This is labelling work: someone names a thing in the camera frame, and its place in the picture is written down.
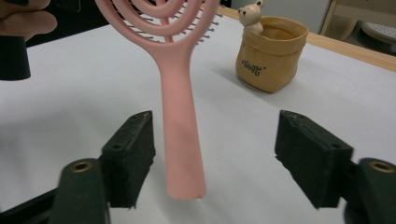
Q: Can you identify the white round object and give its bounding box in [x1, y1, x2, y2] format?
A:
[360, 21, 396, 45]

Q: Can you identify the white board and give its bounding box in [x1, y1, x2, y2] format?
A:
[0, 13, 396, 224]

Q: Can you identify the pink hairbrush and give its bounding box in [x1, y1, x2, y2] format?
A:
[94, 0, 224, 202]

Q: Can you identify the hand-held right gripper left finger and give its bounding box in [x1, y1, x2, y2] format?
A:
[100, 109, 157, 210]

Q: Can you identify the small white bear toy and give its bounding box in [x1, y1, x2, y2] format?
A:
[232, 0, 332, 35]

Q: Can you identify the tan bag-shaped holder with bear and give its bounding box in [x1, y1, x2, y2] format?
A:
[234, 0, 310, 94]

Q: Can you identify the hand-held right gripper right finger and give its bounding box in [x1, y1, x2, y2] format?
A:
[274, 109, 355, 210]

